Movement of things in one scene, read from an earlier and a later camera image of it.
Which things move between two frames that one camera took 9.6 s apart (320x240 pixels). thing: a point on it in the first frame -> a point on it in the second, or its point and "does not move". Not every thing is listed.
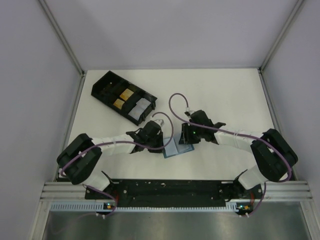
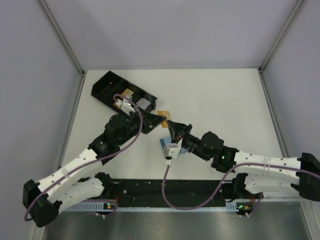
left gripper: [155, 144] -> [144, 120]
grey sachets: [143, 103] does not move
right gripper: [186, 136] -> [183, 133]
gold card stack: [126, 94] does not move
